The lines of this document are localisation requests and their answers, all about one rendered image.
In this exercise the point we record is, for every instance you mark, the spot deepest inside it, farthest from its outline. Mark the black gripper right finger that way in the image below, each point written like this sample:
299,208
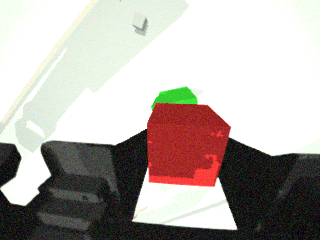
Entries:
256,183

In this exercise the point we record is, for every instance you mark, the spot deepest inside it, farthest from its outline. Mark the red block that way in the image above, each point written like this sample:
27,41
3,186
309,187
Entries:
186,144

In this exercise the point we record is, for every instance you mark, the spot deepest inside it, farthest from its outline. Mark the green block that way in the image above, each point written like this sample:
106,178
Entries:
185,97
176,90

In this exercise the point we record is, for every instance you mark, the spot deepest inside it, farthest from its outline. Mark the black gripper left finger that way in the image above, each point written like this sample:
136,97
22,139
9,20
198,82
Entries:
123,165

